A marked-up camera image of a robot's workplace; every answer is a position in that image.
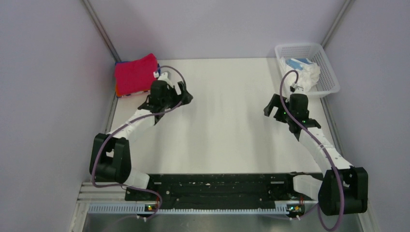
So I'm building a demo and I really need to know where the magenta t shirt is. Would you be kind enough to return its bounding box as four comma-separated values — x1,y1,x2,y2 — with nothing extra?
114,53,159,98

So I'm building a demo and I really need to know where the white crumpled t shirt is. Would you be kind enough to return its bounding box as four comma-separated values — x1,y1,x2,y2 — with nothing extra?
279,57,321,92

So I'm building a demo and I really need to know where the blue folded t shirt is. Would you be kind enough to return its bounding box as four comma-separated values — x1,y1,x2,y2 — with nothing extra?
121,64,161,97

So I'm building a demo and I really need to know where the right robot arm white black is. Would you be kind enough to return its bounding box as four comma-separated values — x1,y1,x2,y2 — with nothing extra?
264,93,368,216

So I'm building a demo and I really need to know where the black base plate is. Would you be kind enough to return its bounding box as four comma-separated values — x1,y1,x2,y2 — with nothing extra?
125,174,311,210

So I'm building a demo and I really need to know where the pink folded t shirt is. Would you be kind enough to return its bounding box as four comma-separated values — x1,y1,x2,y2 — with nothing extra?
126,90,150,96

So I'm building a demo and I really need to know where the white cable duct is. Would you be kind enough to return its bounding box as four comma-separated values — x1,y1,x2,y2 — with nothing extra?
88,203,289,215

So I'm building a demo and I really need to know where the white plastic basket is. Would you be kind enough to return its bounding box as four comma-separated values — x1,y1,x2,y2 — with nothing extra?
275,43,340,98

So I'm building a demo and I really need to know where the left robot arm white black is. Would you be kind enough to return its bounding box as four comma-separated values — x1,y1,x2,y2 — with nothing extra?
89,80,193,200

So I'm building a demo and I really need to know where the aluminium rail frame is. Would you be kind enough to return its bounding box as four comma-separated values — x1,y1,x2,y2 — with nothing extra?
77,92,369,231

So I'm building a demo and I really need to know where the orange folded t shirt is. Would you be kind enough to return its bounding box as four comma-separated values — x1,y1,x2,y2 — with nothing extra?
115,86,123,98

